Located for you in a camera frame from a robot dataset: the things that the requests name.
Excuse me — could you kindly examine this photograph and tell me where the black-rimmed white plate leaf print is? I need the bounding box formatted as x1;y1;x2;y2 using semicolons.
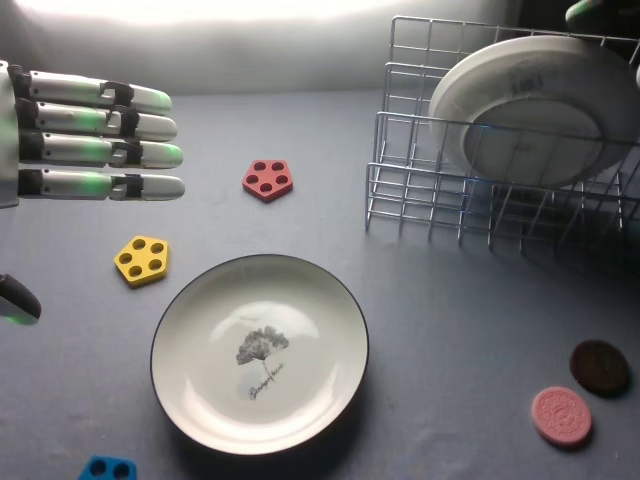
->
149;253;371;457

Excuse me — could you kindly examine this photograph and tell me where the blue pentagon block with holes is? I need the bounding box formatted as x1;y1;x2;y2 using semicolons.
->
79;454;139;480

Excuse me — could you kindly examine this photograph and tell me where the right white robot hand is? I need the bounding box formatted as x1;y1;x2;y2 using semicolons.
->
564;0;640;40

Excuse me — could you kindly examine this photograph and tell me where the pink sandwich cookie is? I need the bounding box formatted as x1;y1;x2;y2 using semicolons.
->
530;385;595;448

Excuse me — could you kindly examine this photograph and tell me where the grey table cloth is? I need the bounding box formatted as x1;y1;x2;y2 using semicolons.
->
0;89;640;480

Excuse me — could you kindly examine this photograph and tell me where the yellow pentagon block with holes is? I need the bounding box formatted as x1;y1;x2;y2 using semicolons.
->
113;235;172;290

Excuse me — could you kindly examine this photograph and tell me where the dark brown sandwich cookie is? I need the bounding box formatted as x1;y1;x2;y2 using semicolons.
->
569;339;631;399

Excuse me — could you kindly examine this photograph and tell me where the white backdrop sheet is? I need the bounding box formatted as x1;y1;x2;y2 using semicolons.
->
0;0;640;99

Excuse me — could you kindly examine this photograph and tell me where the red pentagon block with holes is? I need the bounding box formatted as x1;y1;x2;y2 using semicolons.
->
241;159;296;204

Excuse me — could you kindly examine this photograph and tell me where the white ceramic plate leaf print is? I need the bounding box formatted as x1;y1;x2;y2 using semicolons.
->
428;35;640;190

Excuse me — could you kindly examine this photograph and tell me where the silver wire dish rack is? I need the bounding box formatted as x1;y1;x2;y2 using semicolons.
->
364;14;640;261

